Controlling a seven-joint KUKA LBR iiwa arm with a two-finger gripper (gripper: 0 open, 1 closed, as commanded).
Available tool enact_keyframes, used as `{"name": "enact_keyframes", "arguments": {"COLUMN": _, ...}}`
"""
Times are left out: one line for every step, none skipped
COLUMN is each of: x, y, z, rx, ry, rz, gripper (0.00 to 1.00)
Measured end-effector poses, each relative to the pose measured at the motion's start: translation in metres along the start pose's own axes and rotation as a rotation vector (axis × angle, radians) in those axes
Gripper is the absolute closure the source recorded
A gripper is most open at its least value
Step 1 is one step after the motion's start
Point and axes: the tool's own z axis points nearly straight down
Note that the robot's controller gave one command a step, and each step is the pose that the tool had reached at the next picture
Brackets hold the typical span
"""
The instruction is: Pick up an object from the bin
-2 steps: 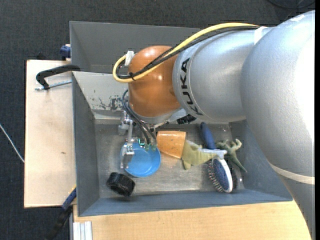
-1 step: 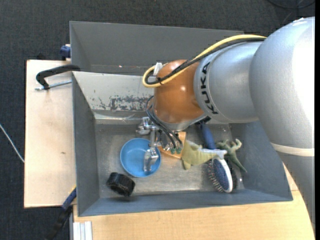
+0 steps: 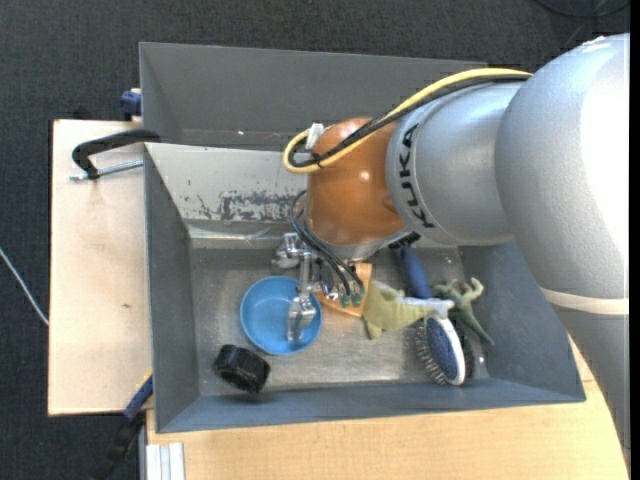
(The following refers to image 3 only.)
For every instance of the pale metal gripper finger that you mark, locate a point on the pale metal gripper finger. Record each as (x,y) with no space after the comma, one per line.
(308,314)
(294,323)

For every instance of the blue bowl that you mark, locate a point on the blue bowl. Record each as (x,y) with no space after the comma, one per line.
(265,318)

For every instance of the orange-brown flat piece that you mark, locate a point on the orange-brown flat piece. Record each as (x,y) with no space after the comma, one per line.
(365,278)

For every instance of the yellow-green cloth toy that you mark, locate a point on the yellow-green cloth toy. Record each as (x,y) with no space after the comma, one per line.
(392,310)

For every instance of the blue and white hairbrush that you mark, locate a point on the blue and white hairbrush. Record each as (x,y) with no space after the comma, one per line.
(445,348)

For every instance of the green toy dinosaur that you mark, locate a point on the green toy dinosaur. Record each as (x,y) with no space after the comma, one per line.
(465,300)

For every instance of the grey metal bin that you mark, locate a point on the grey metal bin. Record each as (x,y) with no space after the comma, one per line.
(225,93)

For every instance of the pale wood flat board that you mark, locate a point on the pale wood flat board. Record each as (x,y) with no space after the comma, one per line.
(100,268)

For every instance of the black cylinder on white bracket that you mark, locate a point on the black cylinder on white bracket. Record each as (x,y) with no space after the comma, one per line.
(406,241)

